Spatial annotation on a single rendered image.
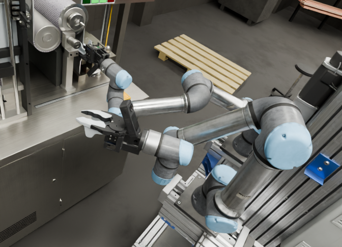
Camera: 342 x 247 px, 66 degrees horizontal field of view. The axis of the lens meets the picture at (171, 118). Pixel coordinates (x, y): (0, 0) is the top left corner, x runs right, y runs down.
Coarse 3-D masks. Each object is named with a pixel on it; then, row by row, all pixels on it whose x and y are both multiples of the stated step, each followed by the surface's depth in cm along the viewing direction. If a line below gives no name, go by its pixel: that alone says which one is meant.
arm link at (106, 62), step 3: (105, 60) 121; (108, 60) 121; (111, 60) 122; (102, 63) 121; (105, 63) 120; (108, 63) 120; (111, 63) 127; (102, 66) 121; (105, 66) 120; (102, 69) 120; (105, 69) 120
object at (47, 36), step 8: (40, 16) 115; (40, 24) 110; (48, 24) 112; (40, 32) 110; (48, 32) 113; (56, 32) 116; (40, 40) 113; (48, 40) 116; (56, 40) 119; (40, 48) 115; (48, 48) 118
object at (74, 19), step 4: (76, 12) 116; (68, 16) 114; (72, 16) 114; (76, 16) 115; (80, 16) 117; (68, 20) 115; (72, 20) 115; (76, 20) 116; (80, 20) 118; (68, 24) 116; (72, 24) 116; (76, 24) 118; (72, 28) 117; (76, 28) 119
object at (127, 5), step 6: (120, 6) 205; (126, 6) 203; (120, 12) 207; (126, 12) 207; (120, 18) 209; (126, 18) 211; (120, 24) 212; (126, 24) 215; (120, 30) 214; (114, 36) 222; (120, 36) 218; (114, 42) 224; (120, 42) 223; (114, 48) 227; (120, 48) 228; (120, 54) 233
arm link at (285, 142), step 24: (264, 120) 75; (288, 120) 69; (264, 144) 71; (288, 144) 66; (240, 168) 85; (264, 168) 76; (288, 168) 70; (216, 192) 96; (240, 192) 85; (216, 216) 92
